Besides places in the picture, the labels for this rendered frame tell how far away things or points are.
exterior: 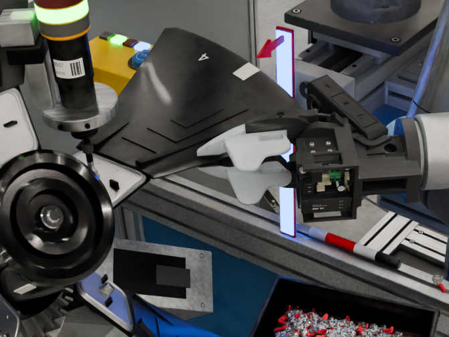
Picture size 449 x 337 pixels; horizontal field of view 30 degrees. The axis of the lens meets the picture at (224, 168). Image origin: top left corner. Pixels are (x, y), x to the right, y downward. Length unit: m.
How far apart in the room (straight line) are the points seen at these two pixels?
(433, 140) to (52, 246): 0.36
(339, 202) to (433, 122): 0.12
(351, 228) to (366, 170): 1.79
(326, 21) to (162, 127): 0.60
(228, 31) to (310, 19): 0.85
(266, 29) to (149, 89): 2.83
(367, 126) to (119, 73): 0.49
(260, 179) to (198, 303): 0.19
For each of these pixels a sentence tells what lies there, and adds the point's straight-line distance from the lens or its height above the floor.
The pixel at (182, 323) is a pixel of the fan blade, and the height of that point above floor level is 1.03.
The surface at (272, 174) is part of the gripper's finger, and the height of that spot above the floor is 1.16.
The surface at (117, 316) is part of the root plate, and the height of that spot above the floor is 1.12.
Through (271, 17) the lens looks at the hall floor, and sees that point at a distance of 3.84.
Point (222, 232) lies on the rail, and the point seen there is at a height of 0.82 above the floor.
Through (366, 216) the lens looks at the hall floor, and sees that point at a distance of 2.63.
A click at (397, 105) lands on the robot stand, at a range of 1.44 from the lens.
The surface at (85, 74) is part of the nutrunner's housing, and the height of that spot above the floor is 1.30.
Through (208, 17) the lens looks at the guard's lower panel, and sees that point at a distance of 2.16.
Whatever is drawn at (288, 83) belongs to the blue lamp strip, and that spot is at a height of 1.12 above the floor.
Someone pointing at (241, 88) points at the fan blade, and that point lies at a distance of 0.94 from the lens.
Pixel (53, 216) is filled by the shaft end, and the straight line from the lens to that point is 0.72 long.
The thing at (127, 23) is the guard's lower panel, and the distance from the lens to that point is 1.92.
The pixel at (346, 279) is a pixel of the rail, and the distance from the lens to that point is 1.21.
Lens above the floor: 1.65
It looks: 36 degrees down
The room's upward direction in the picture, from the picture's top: 4 degrees counter-clockwise
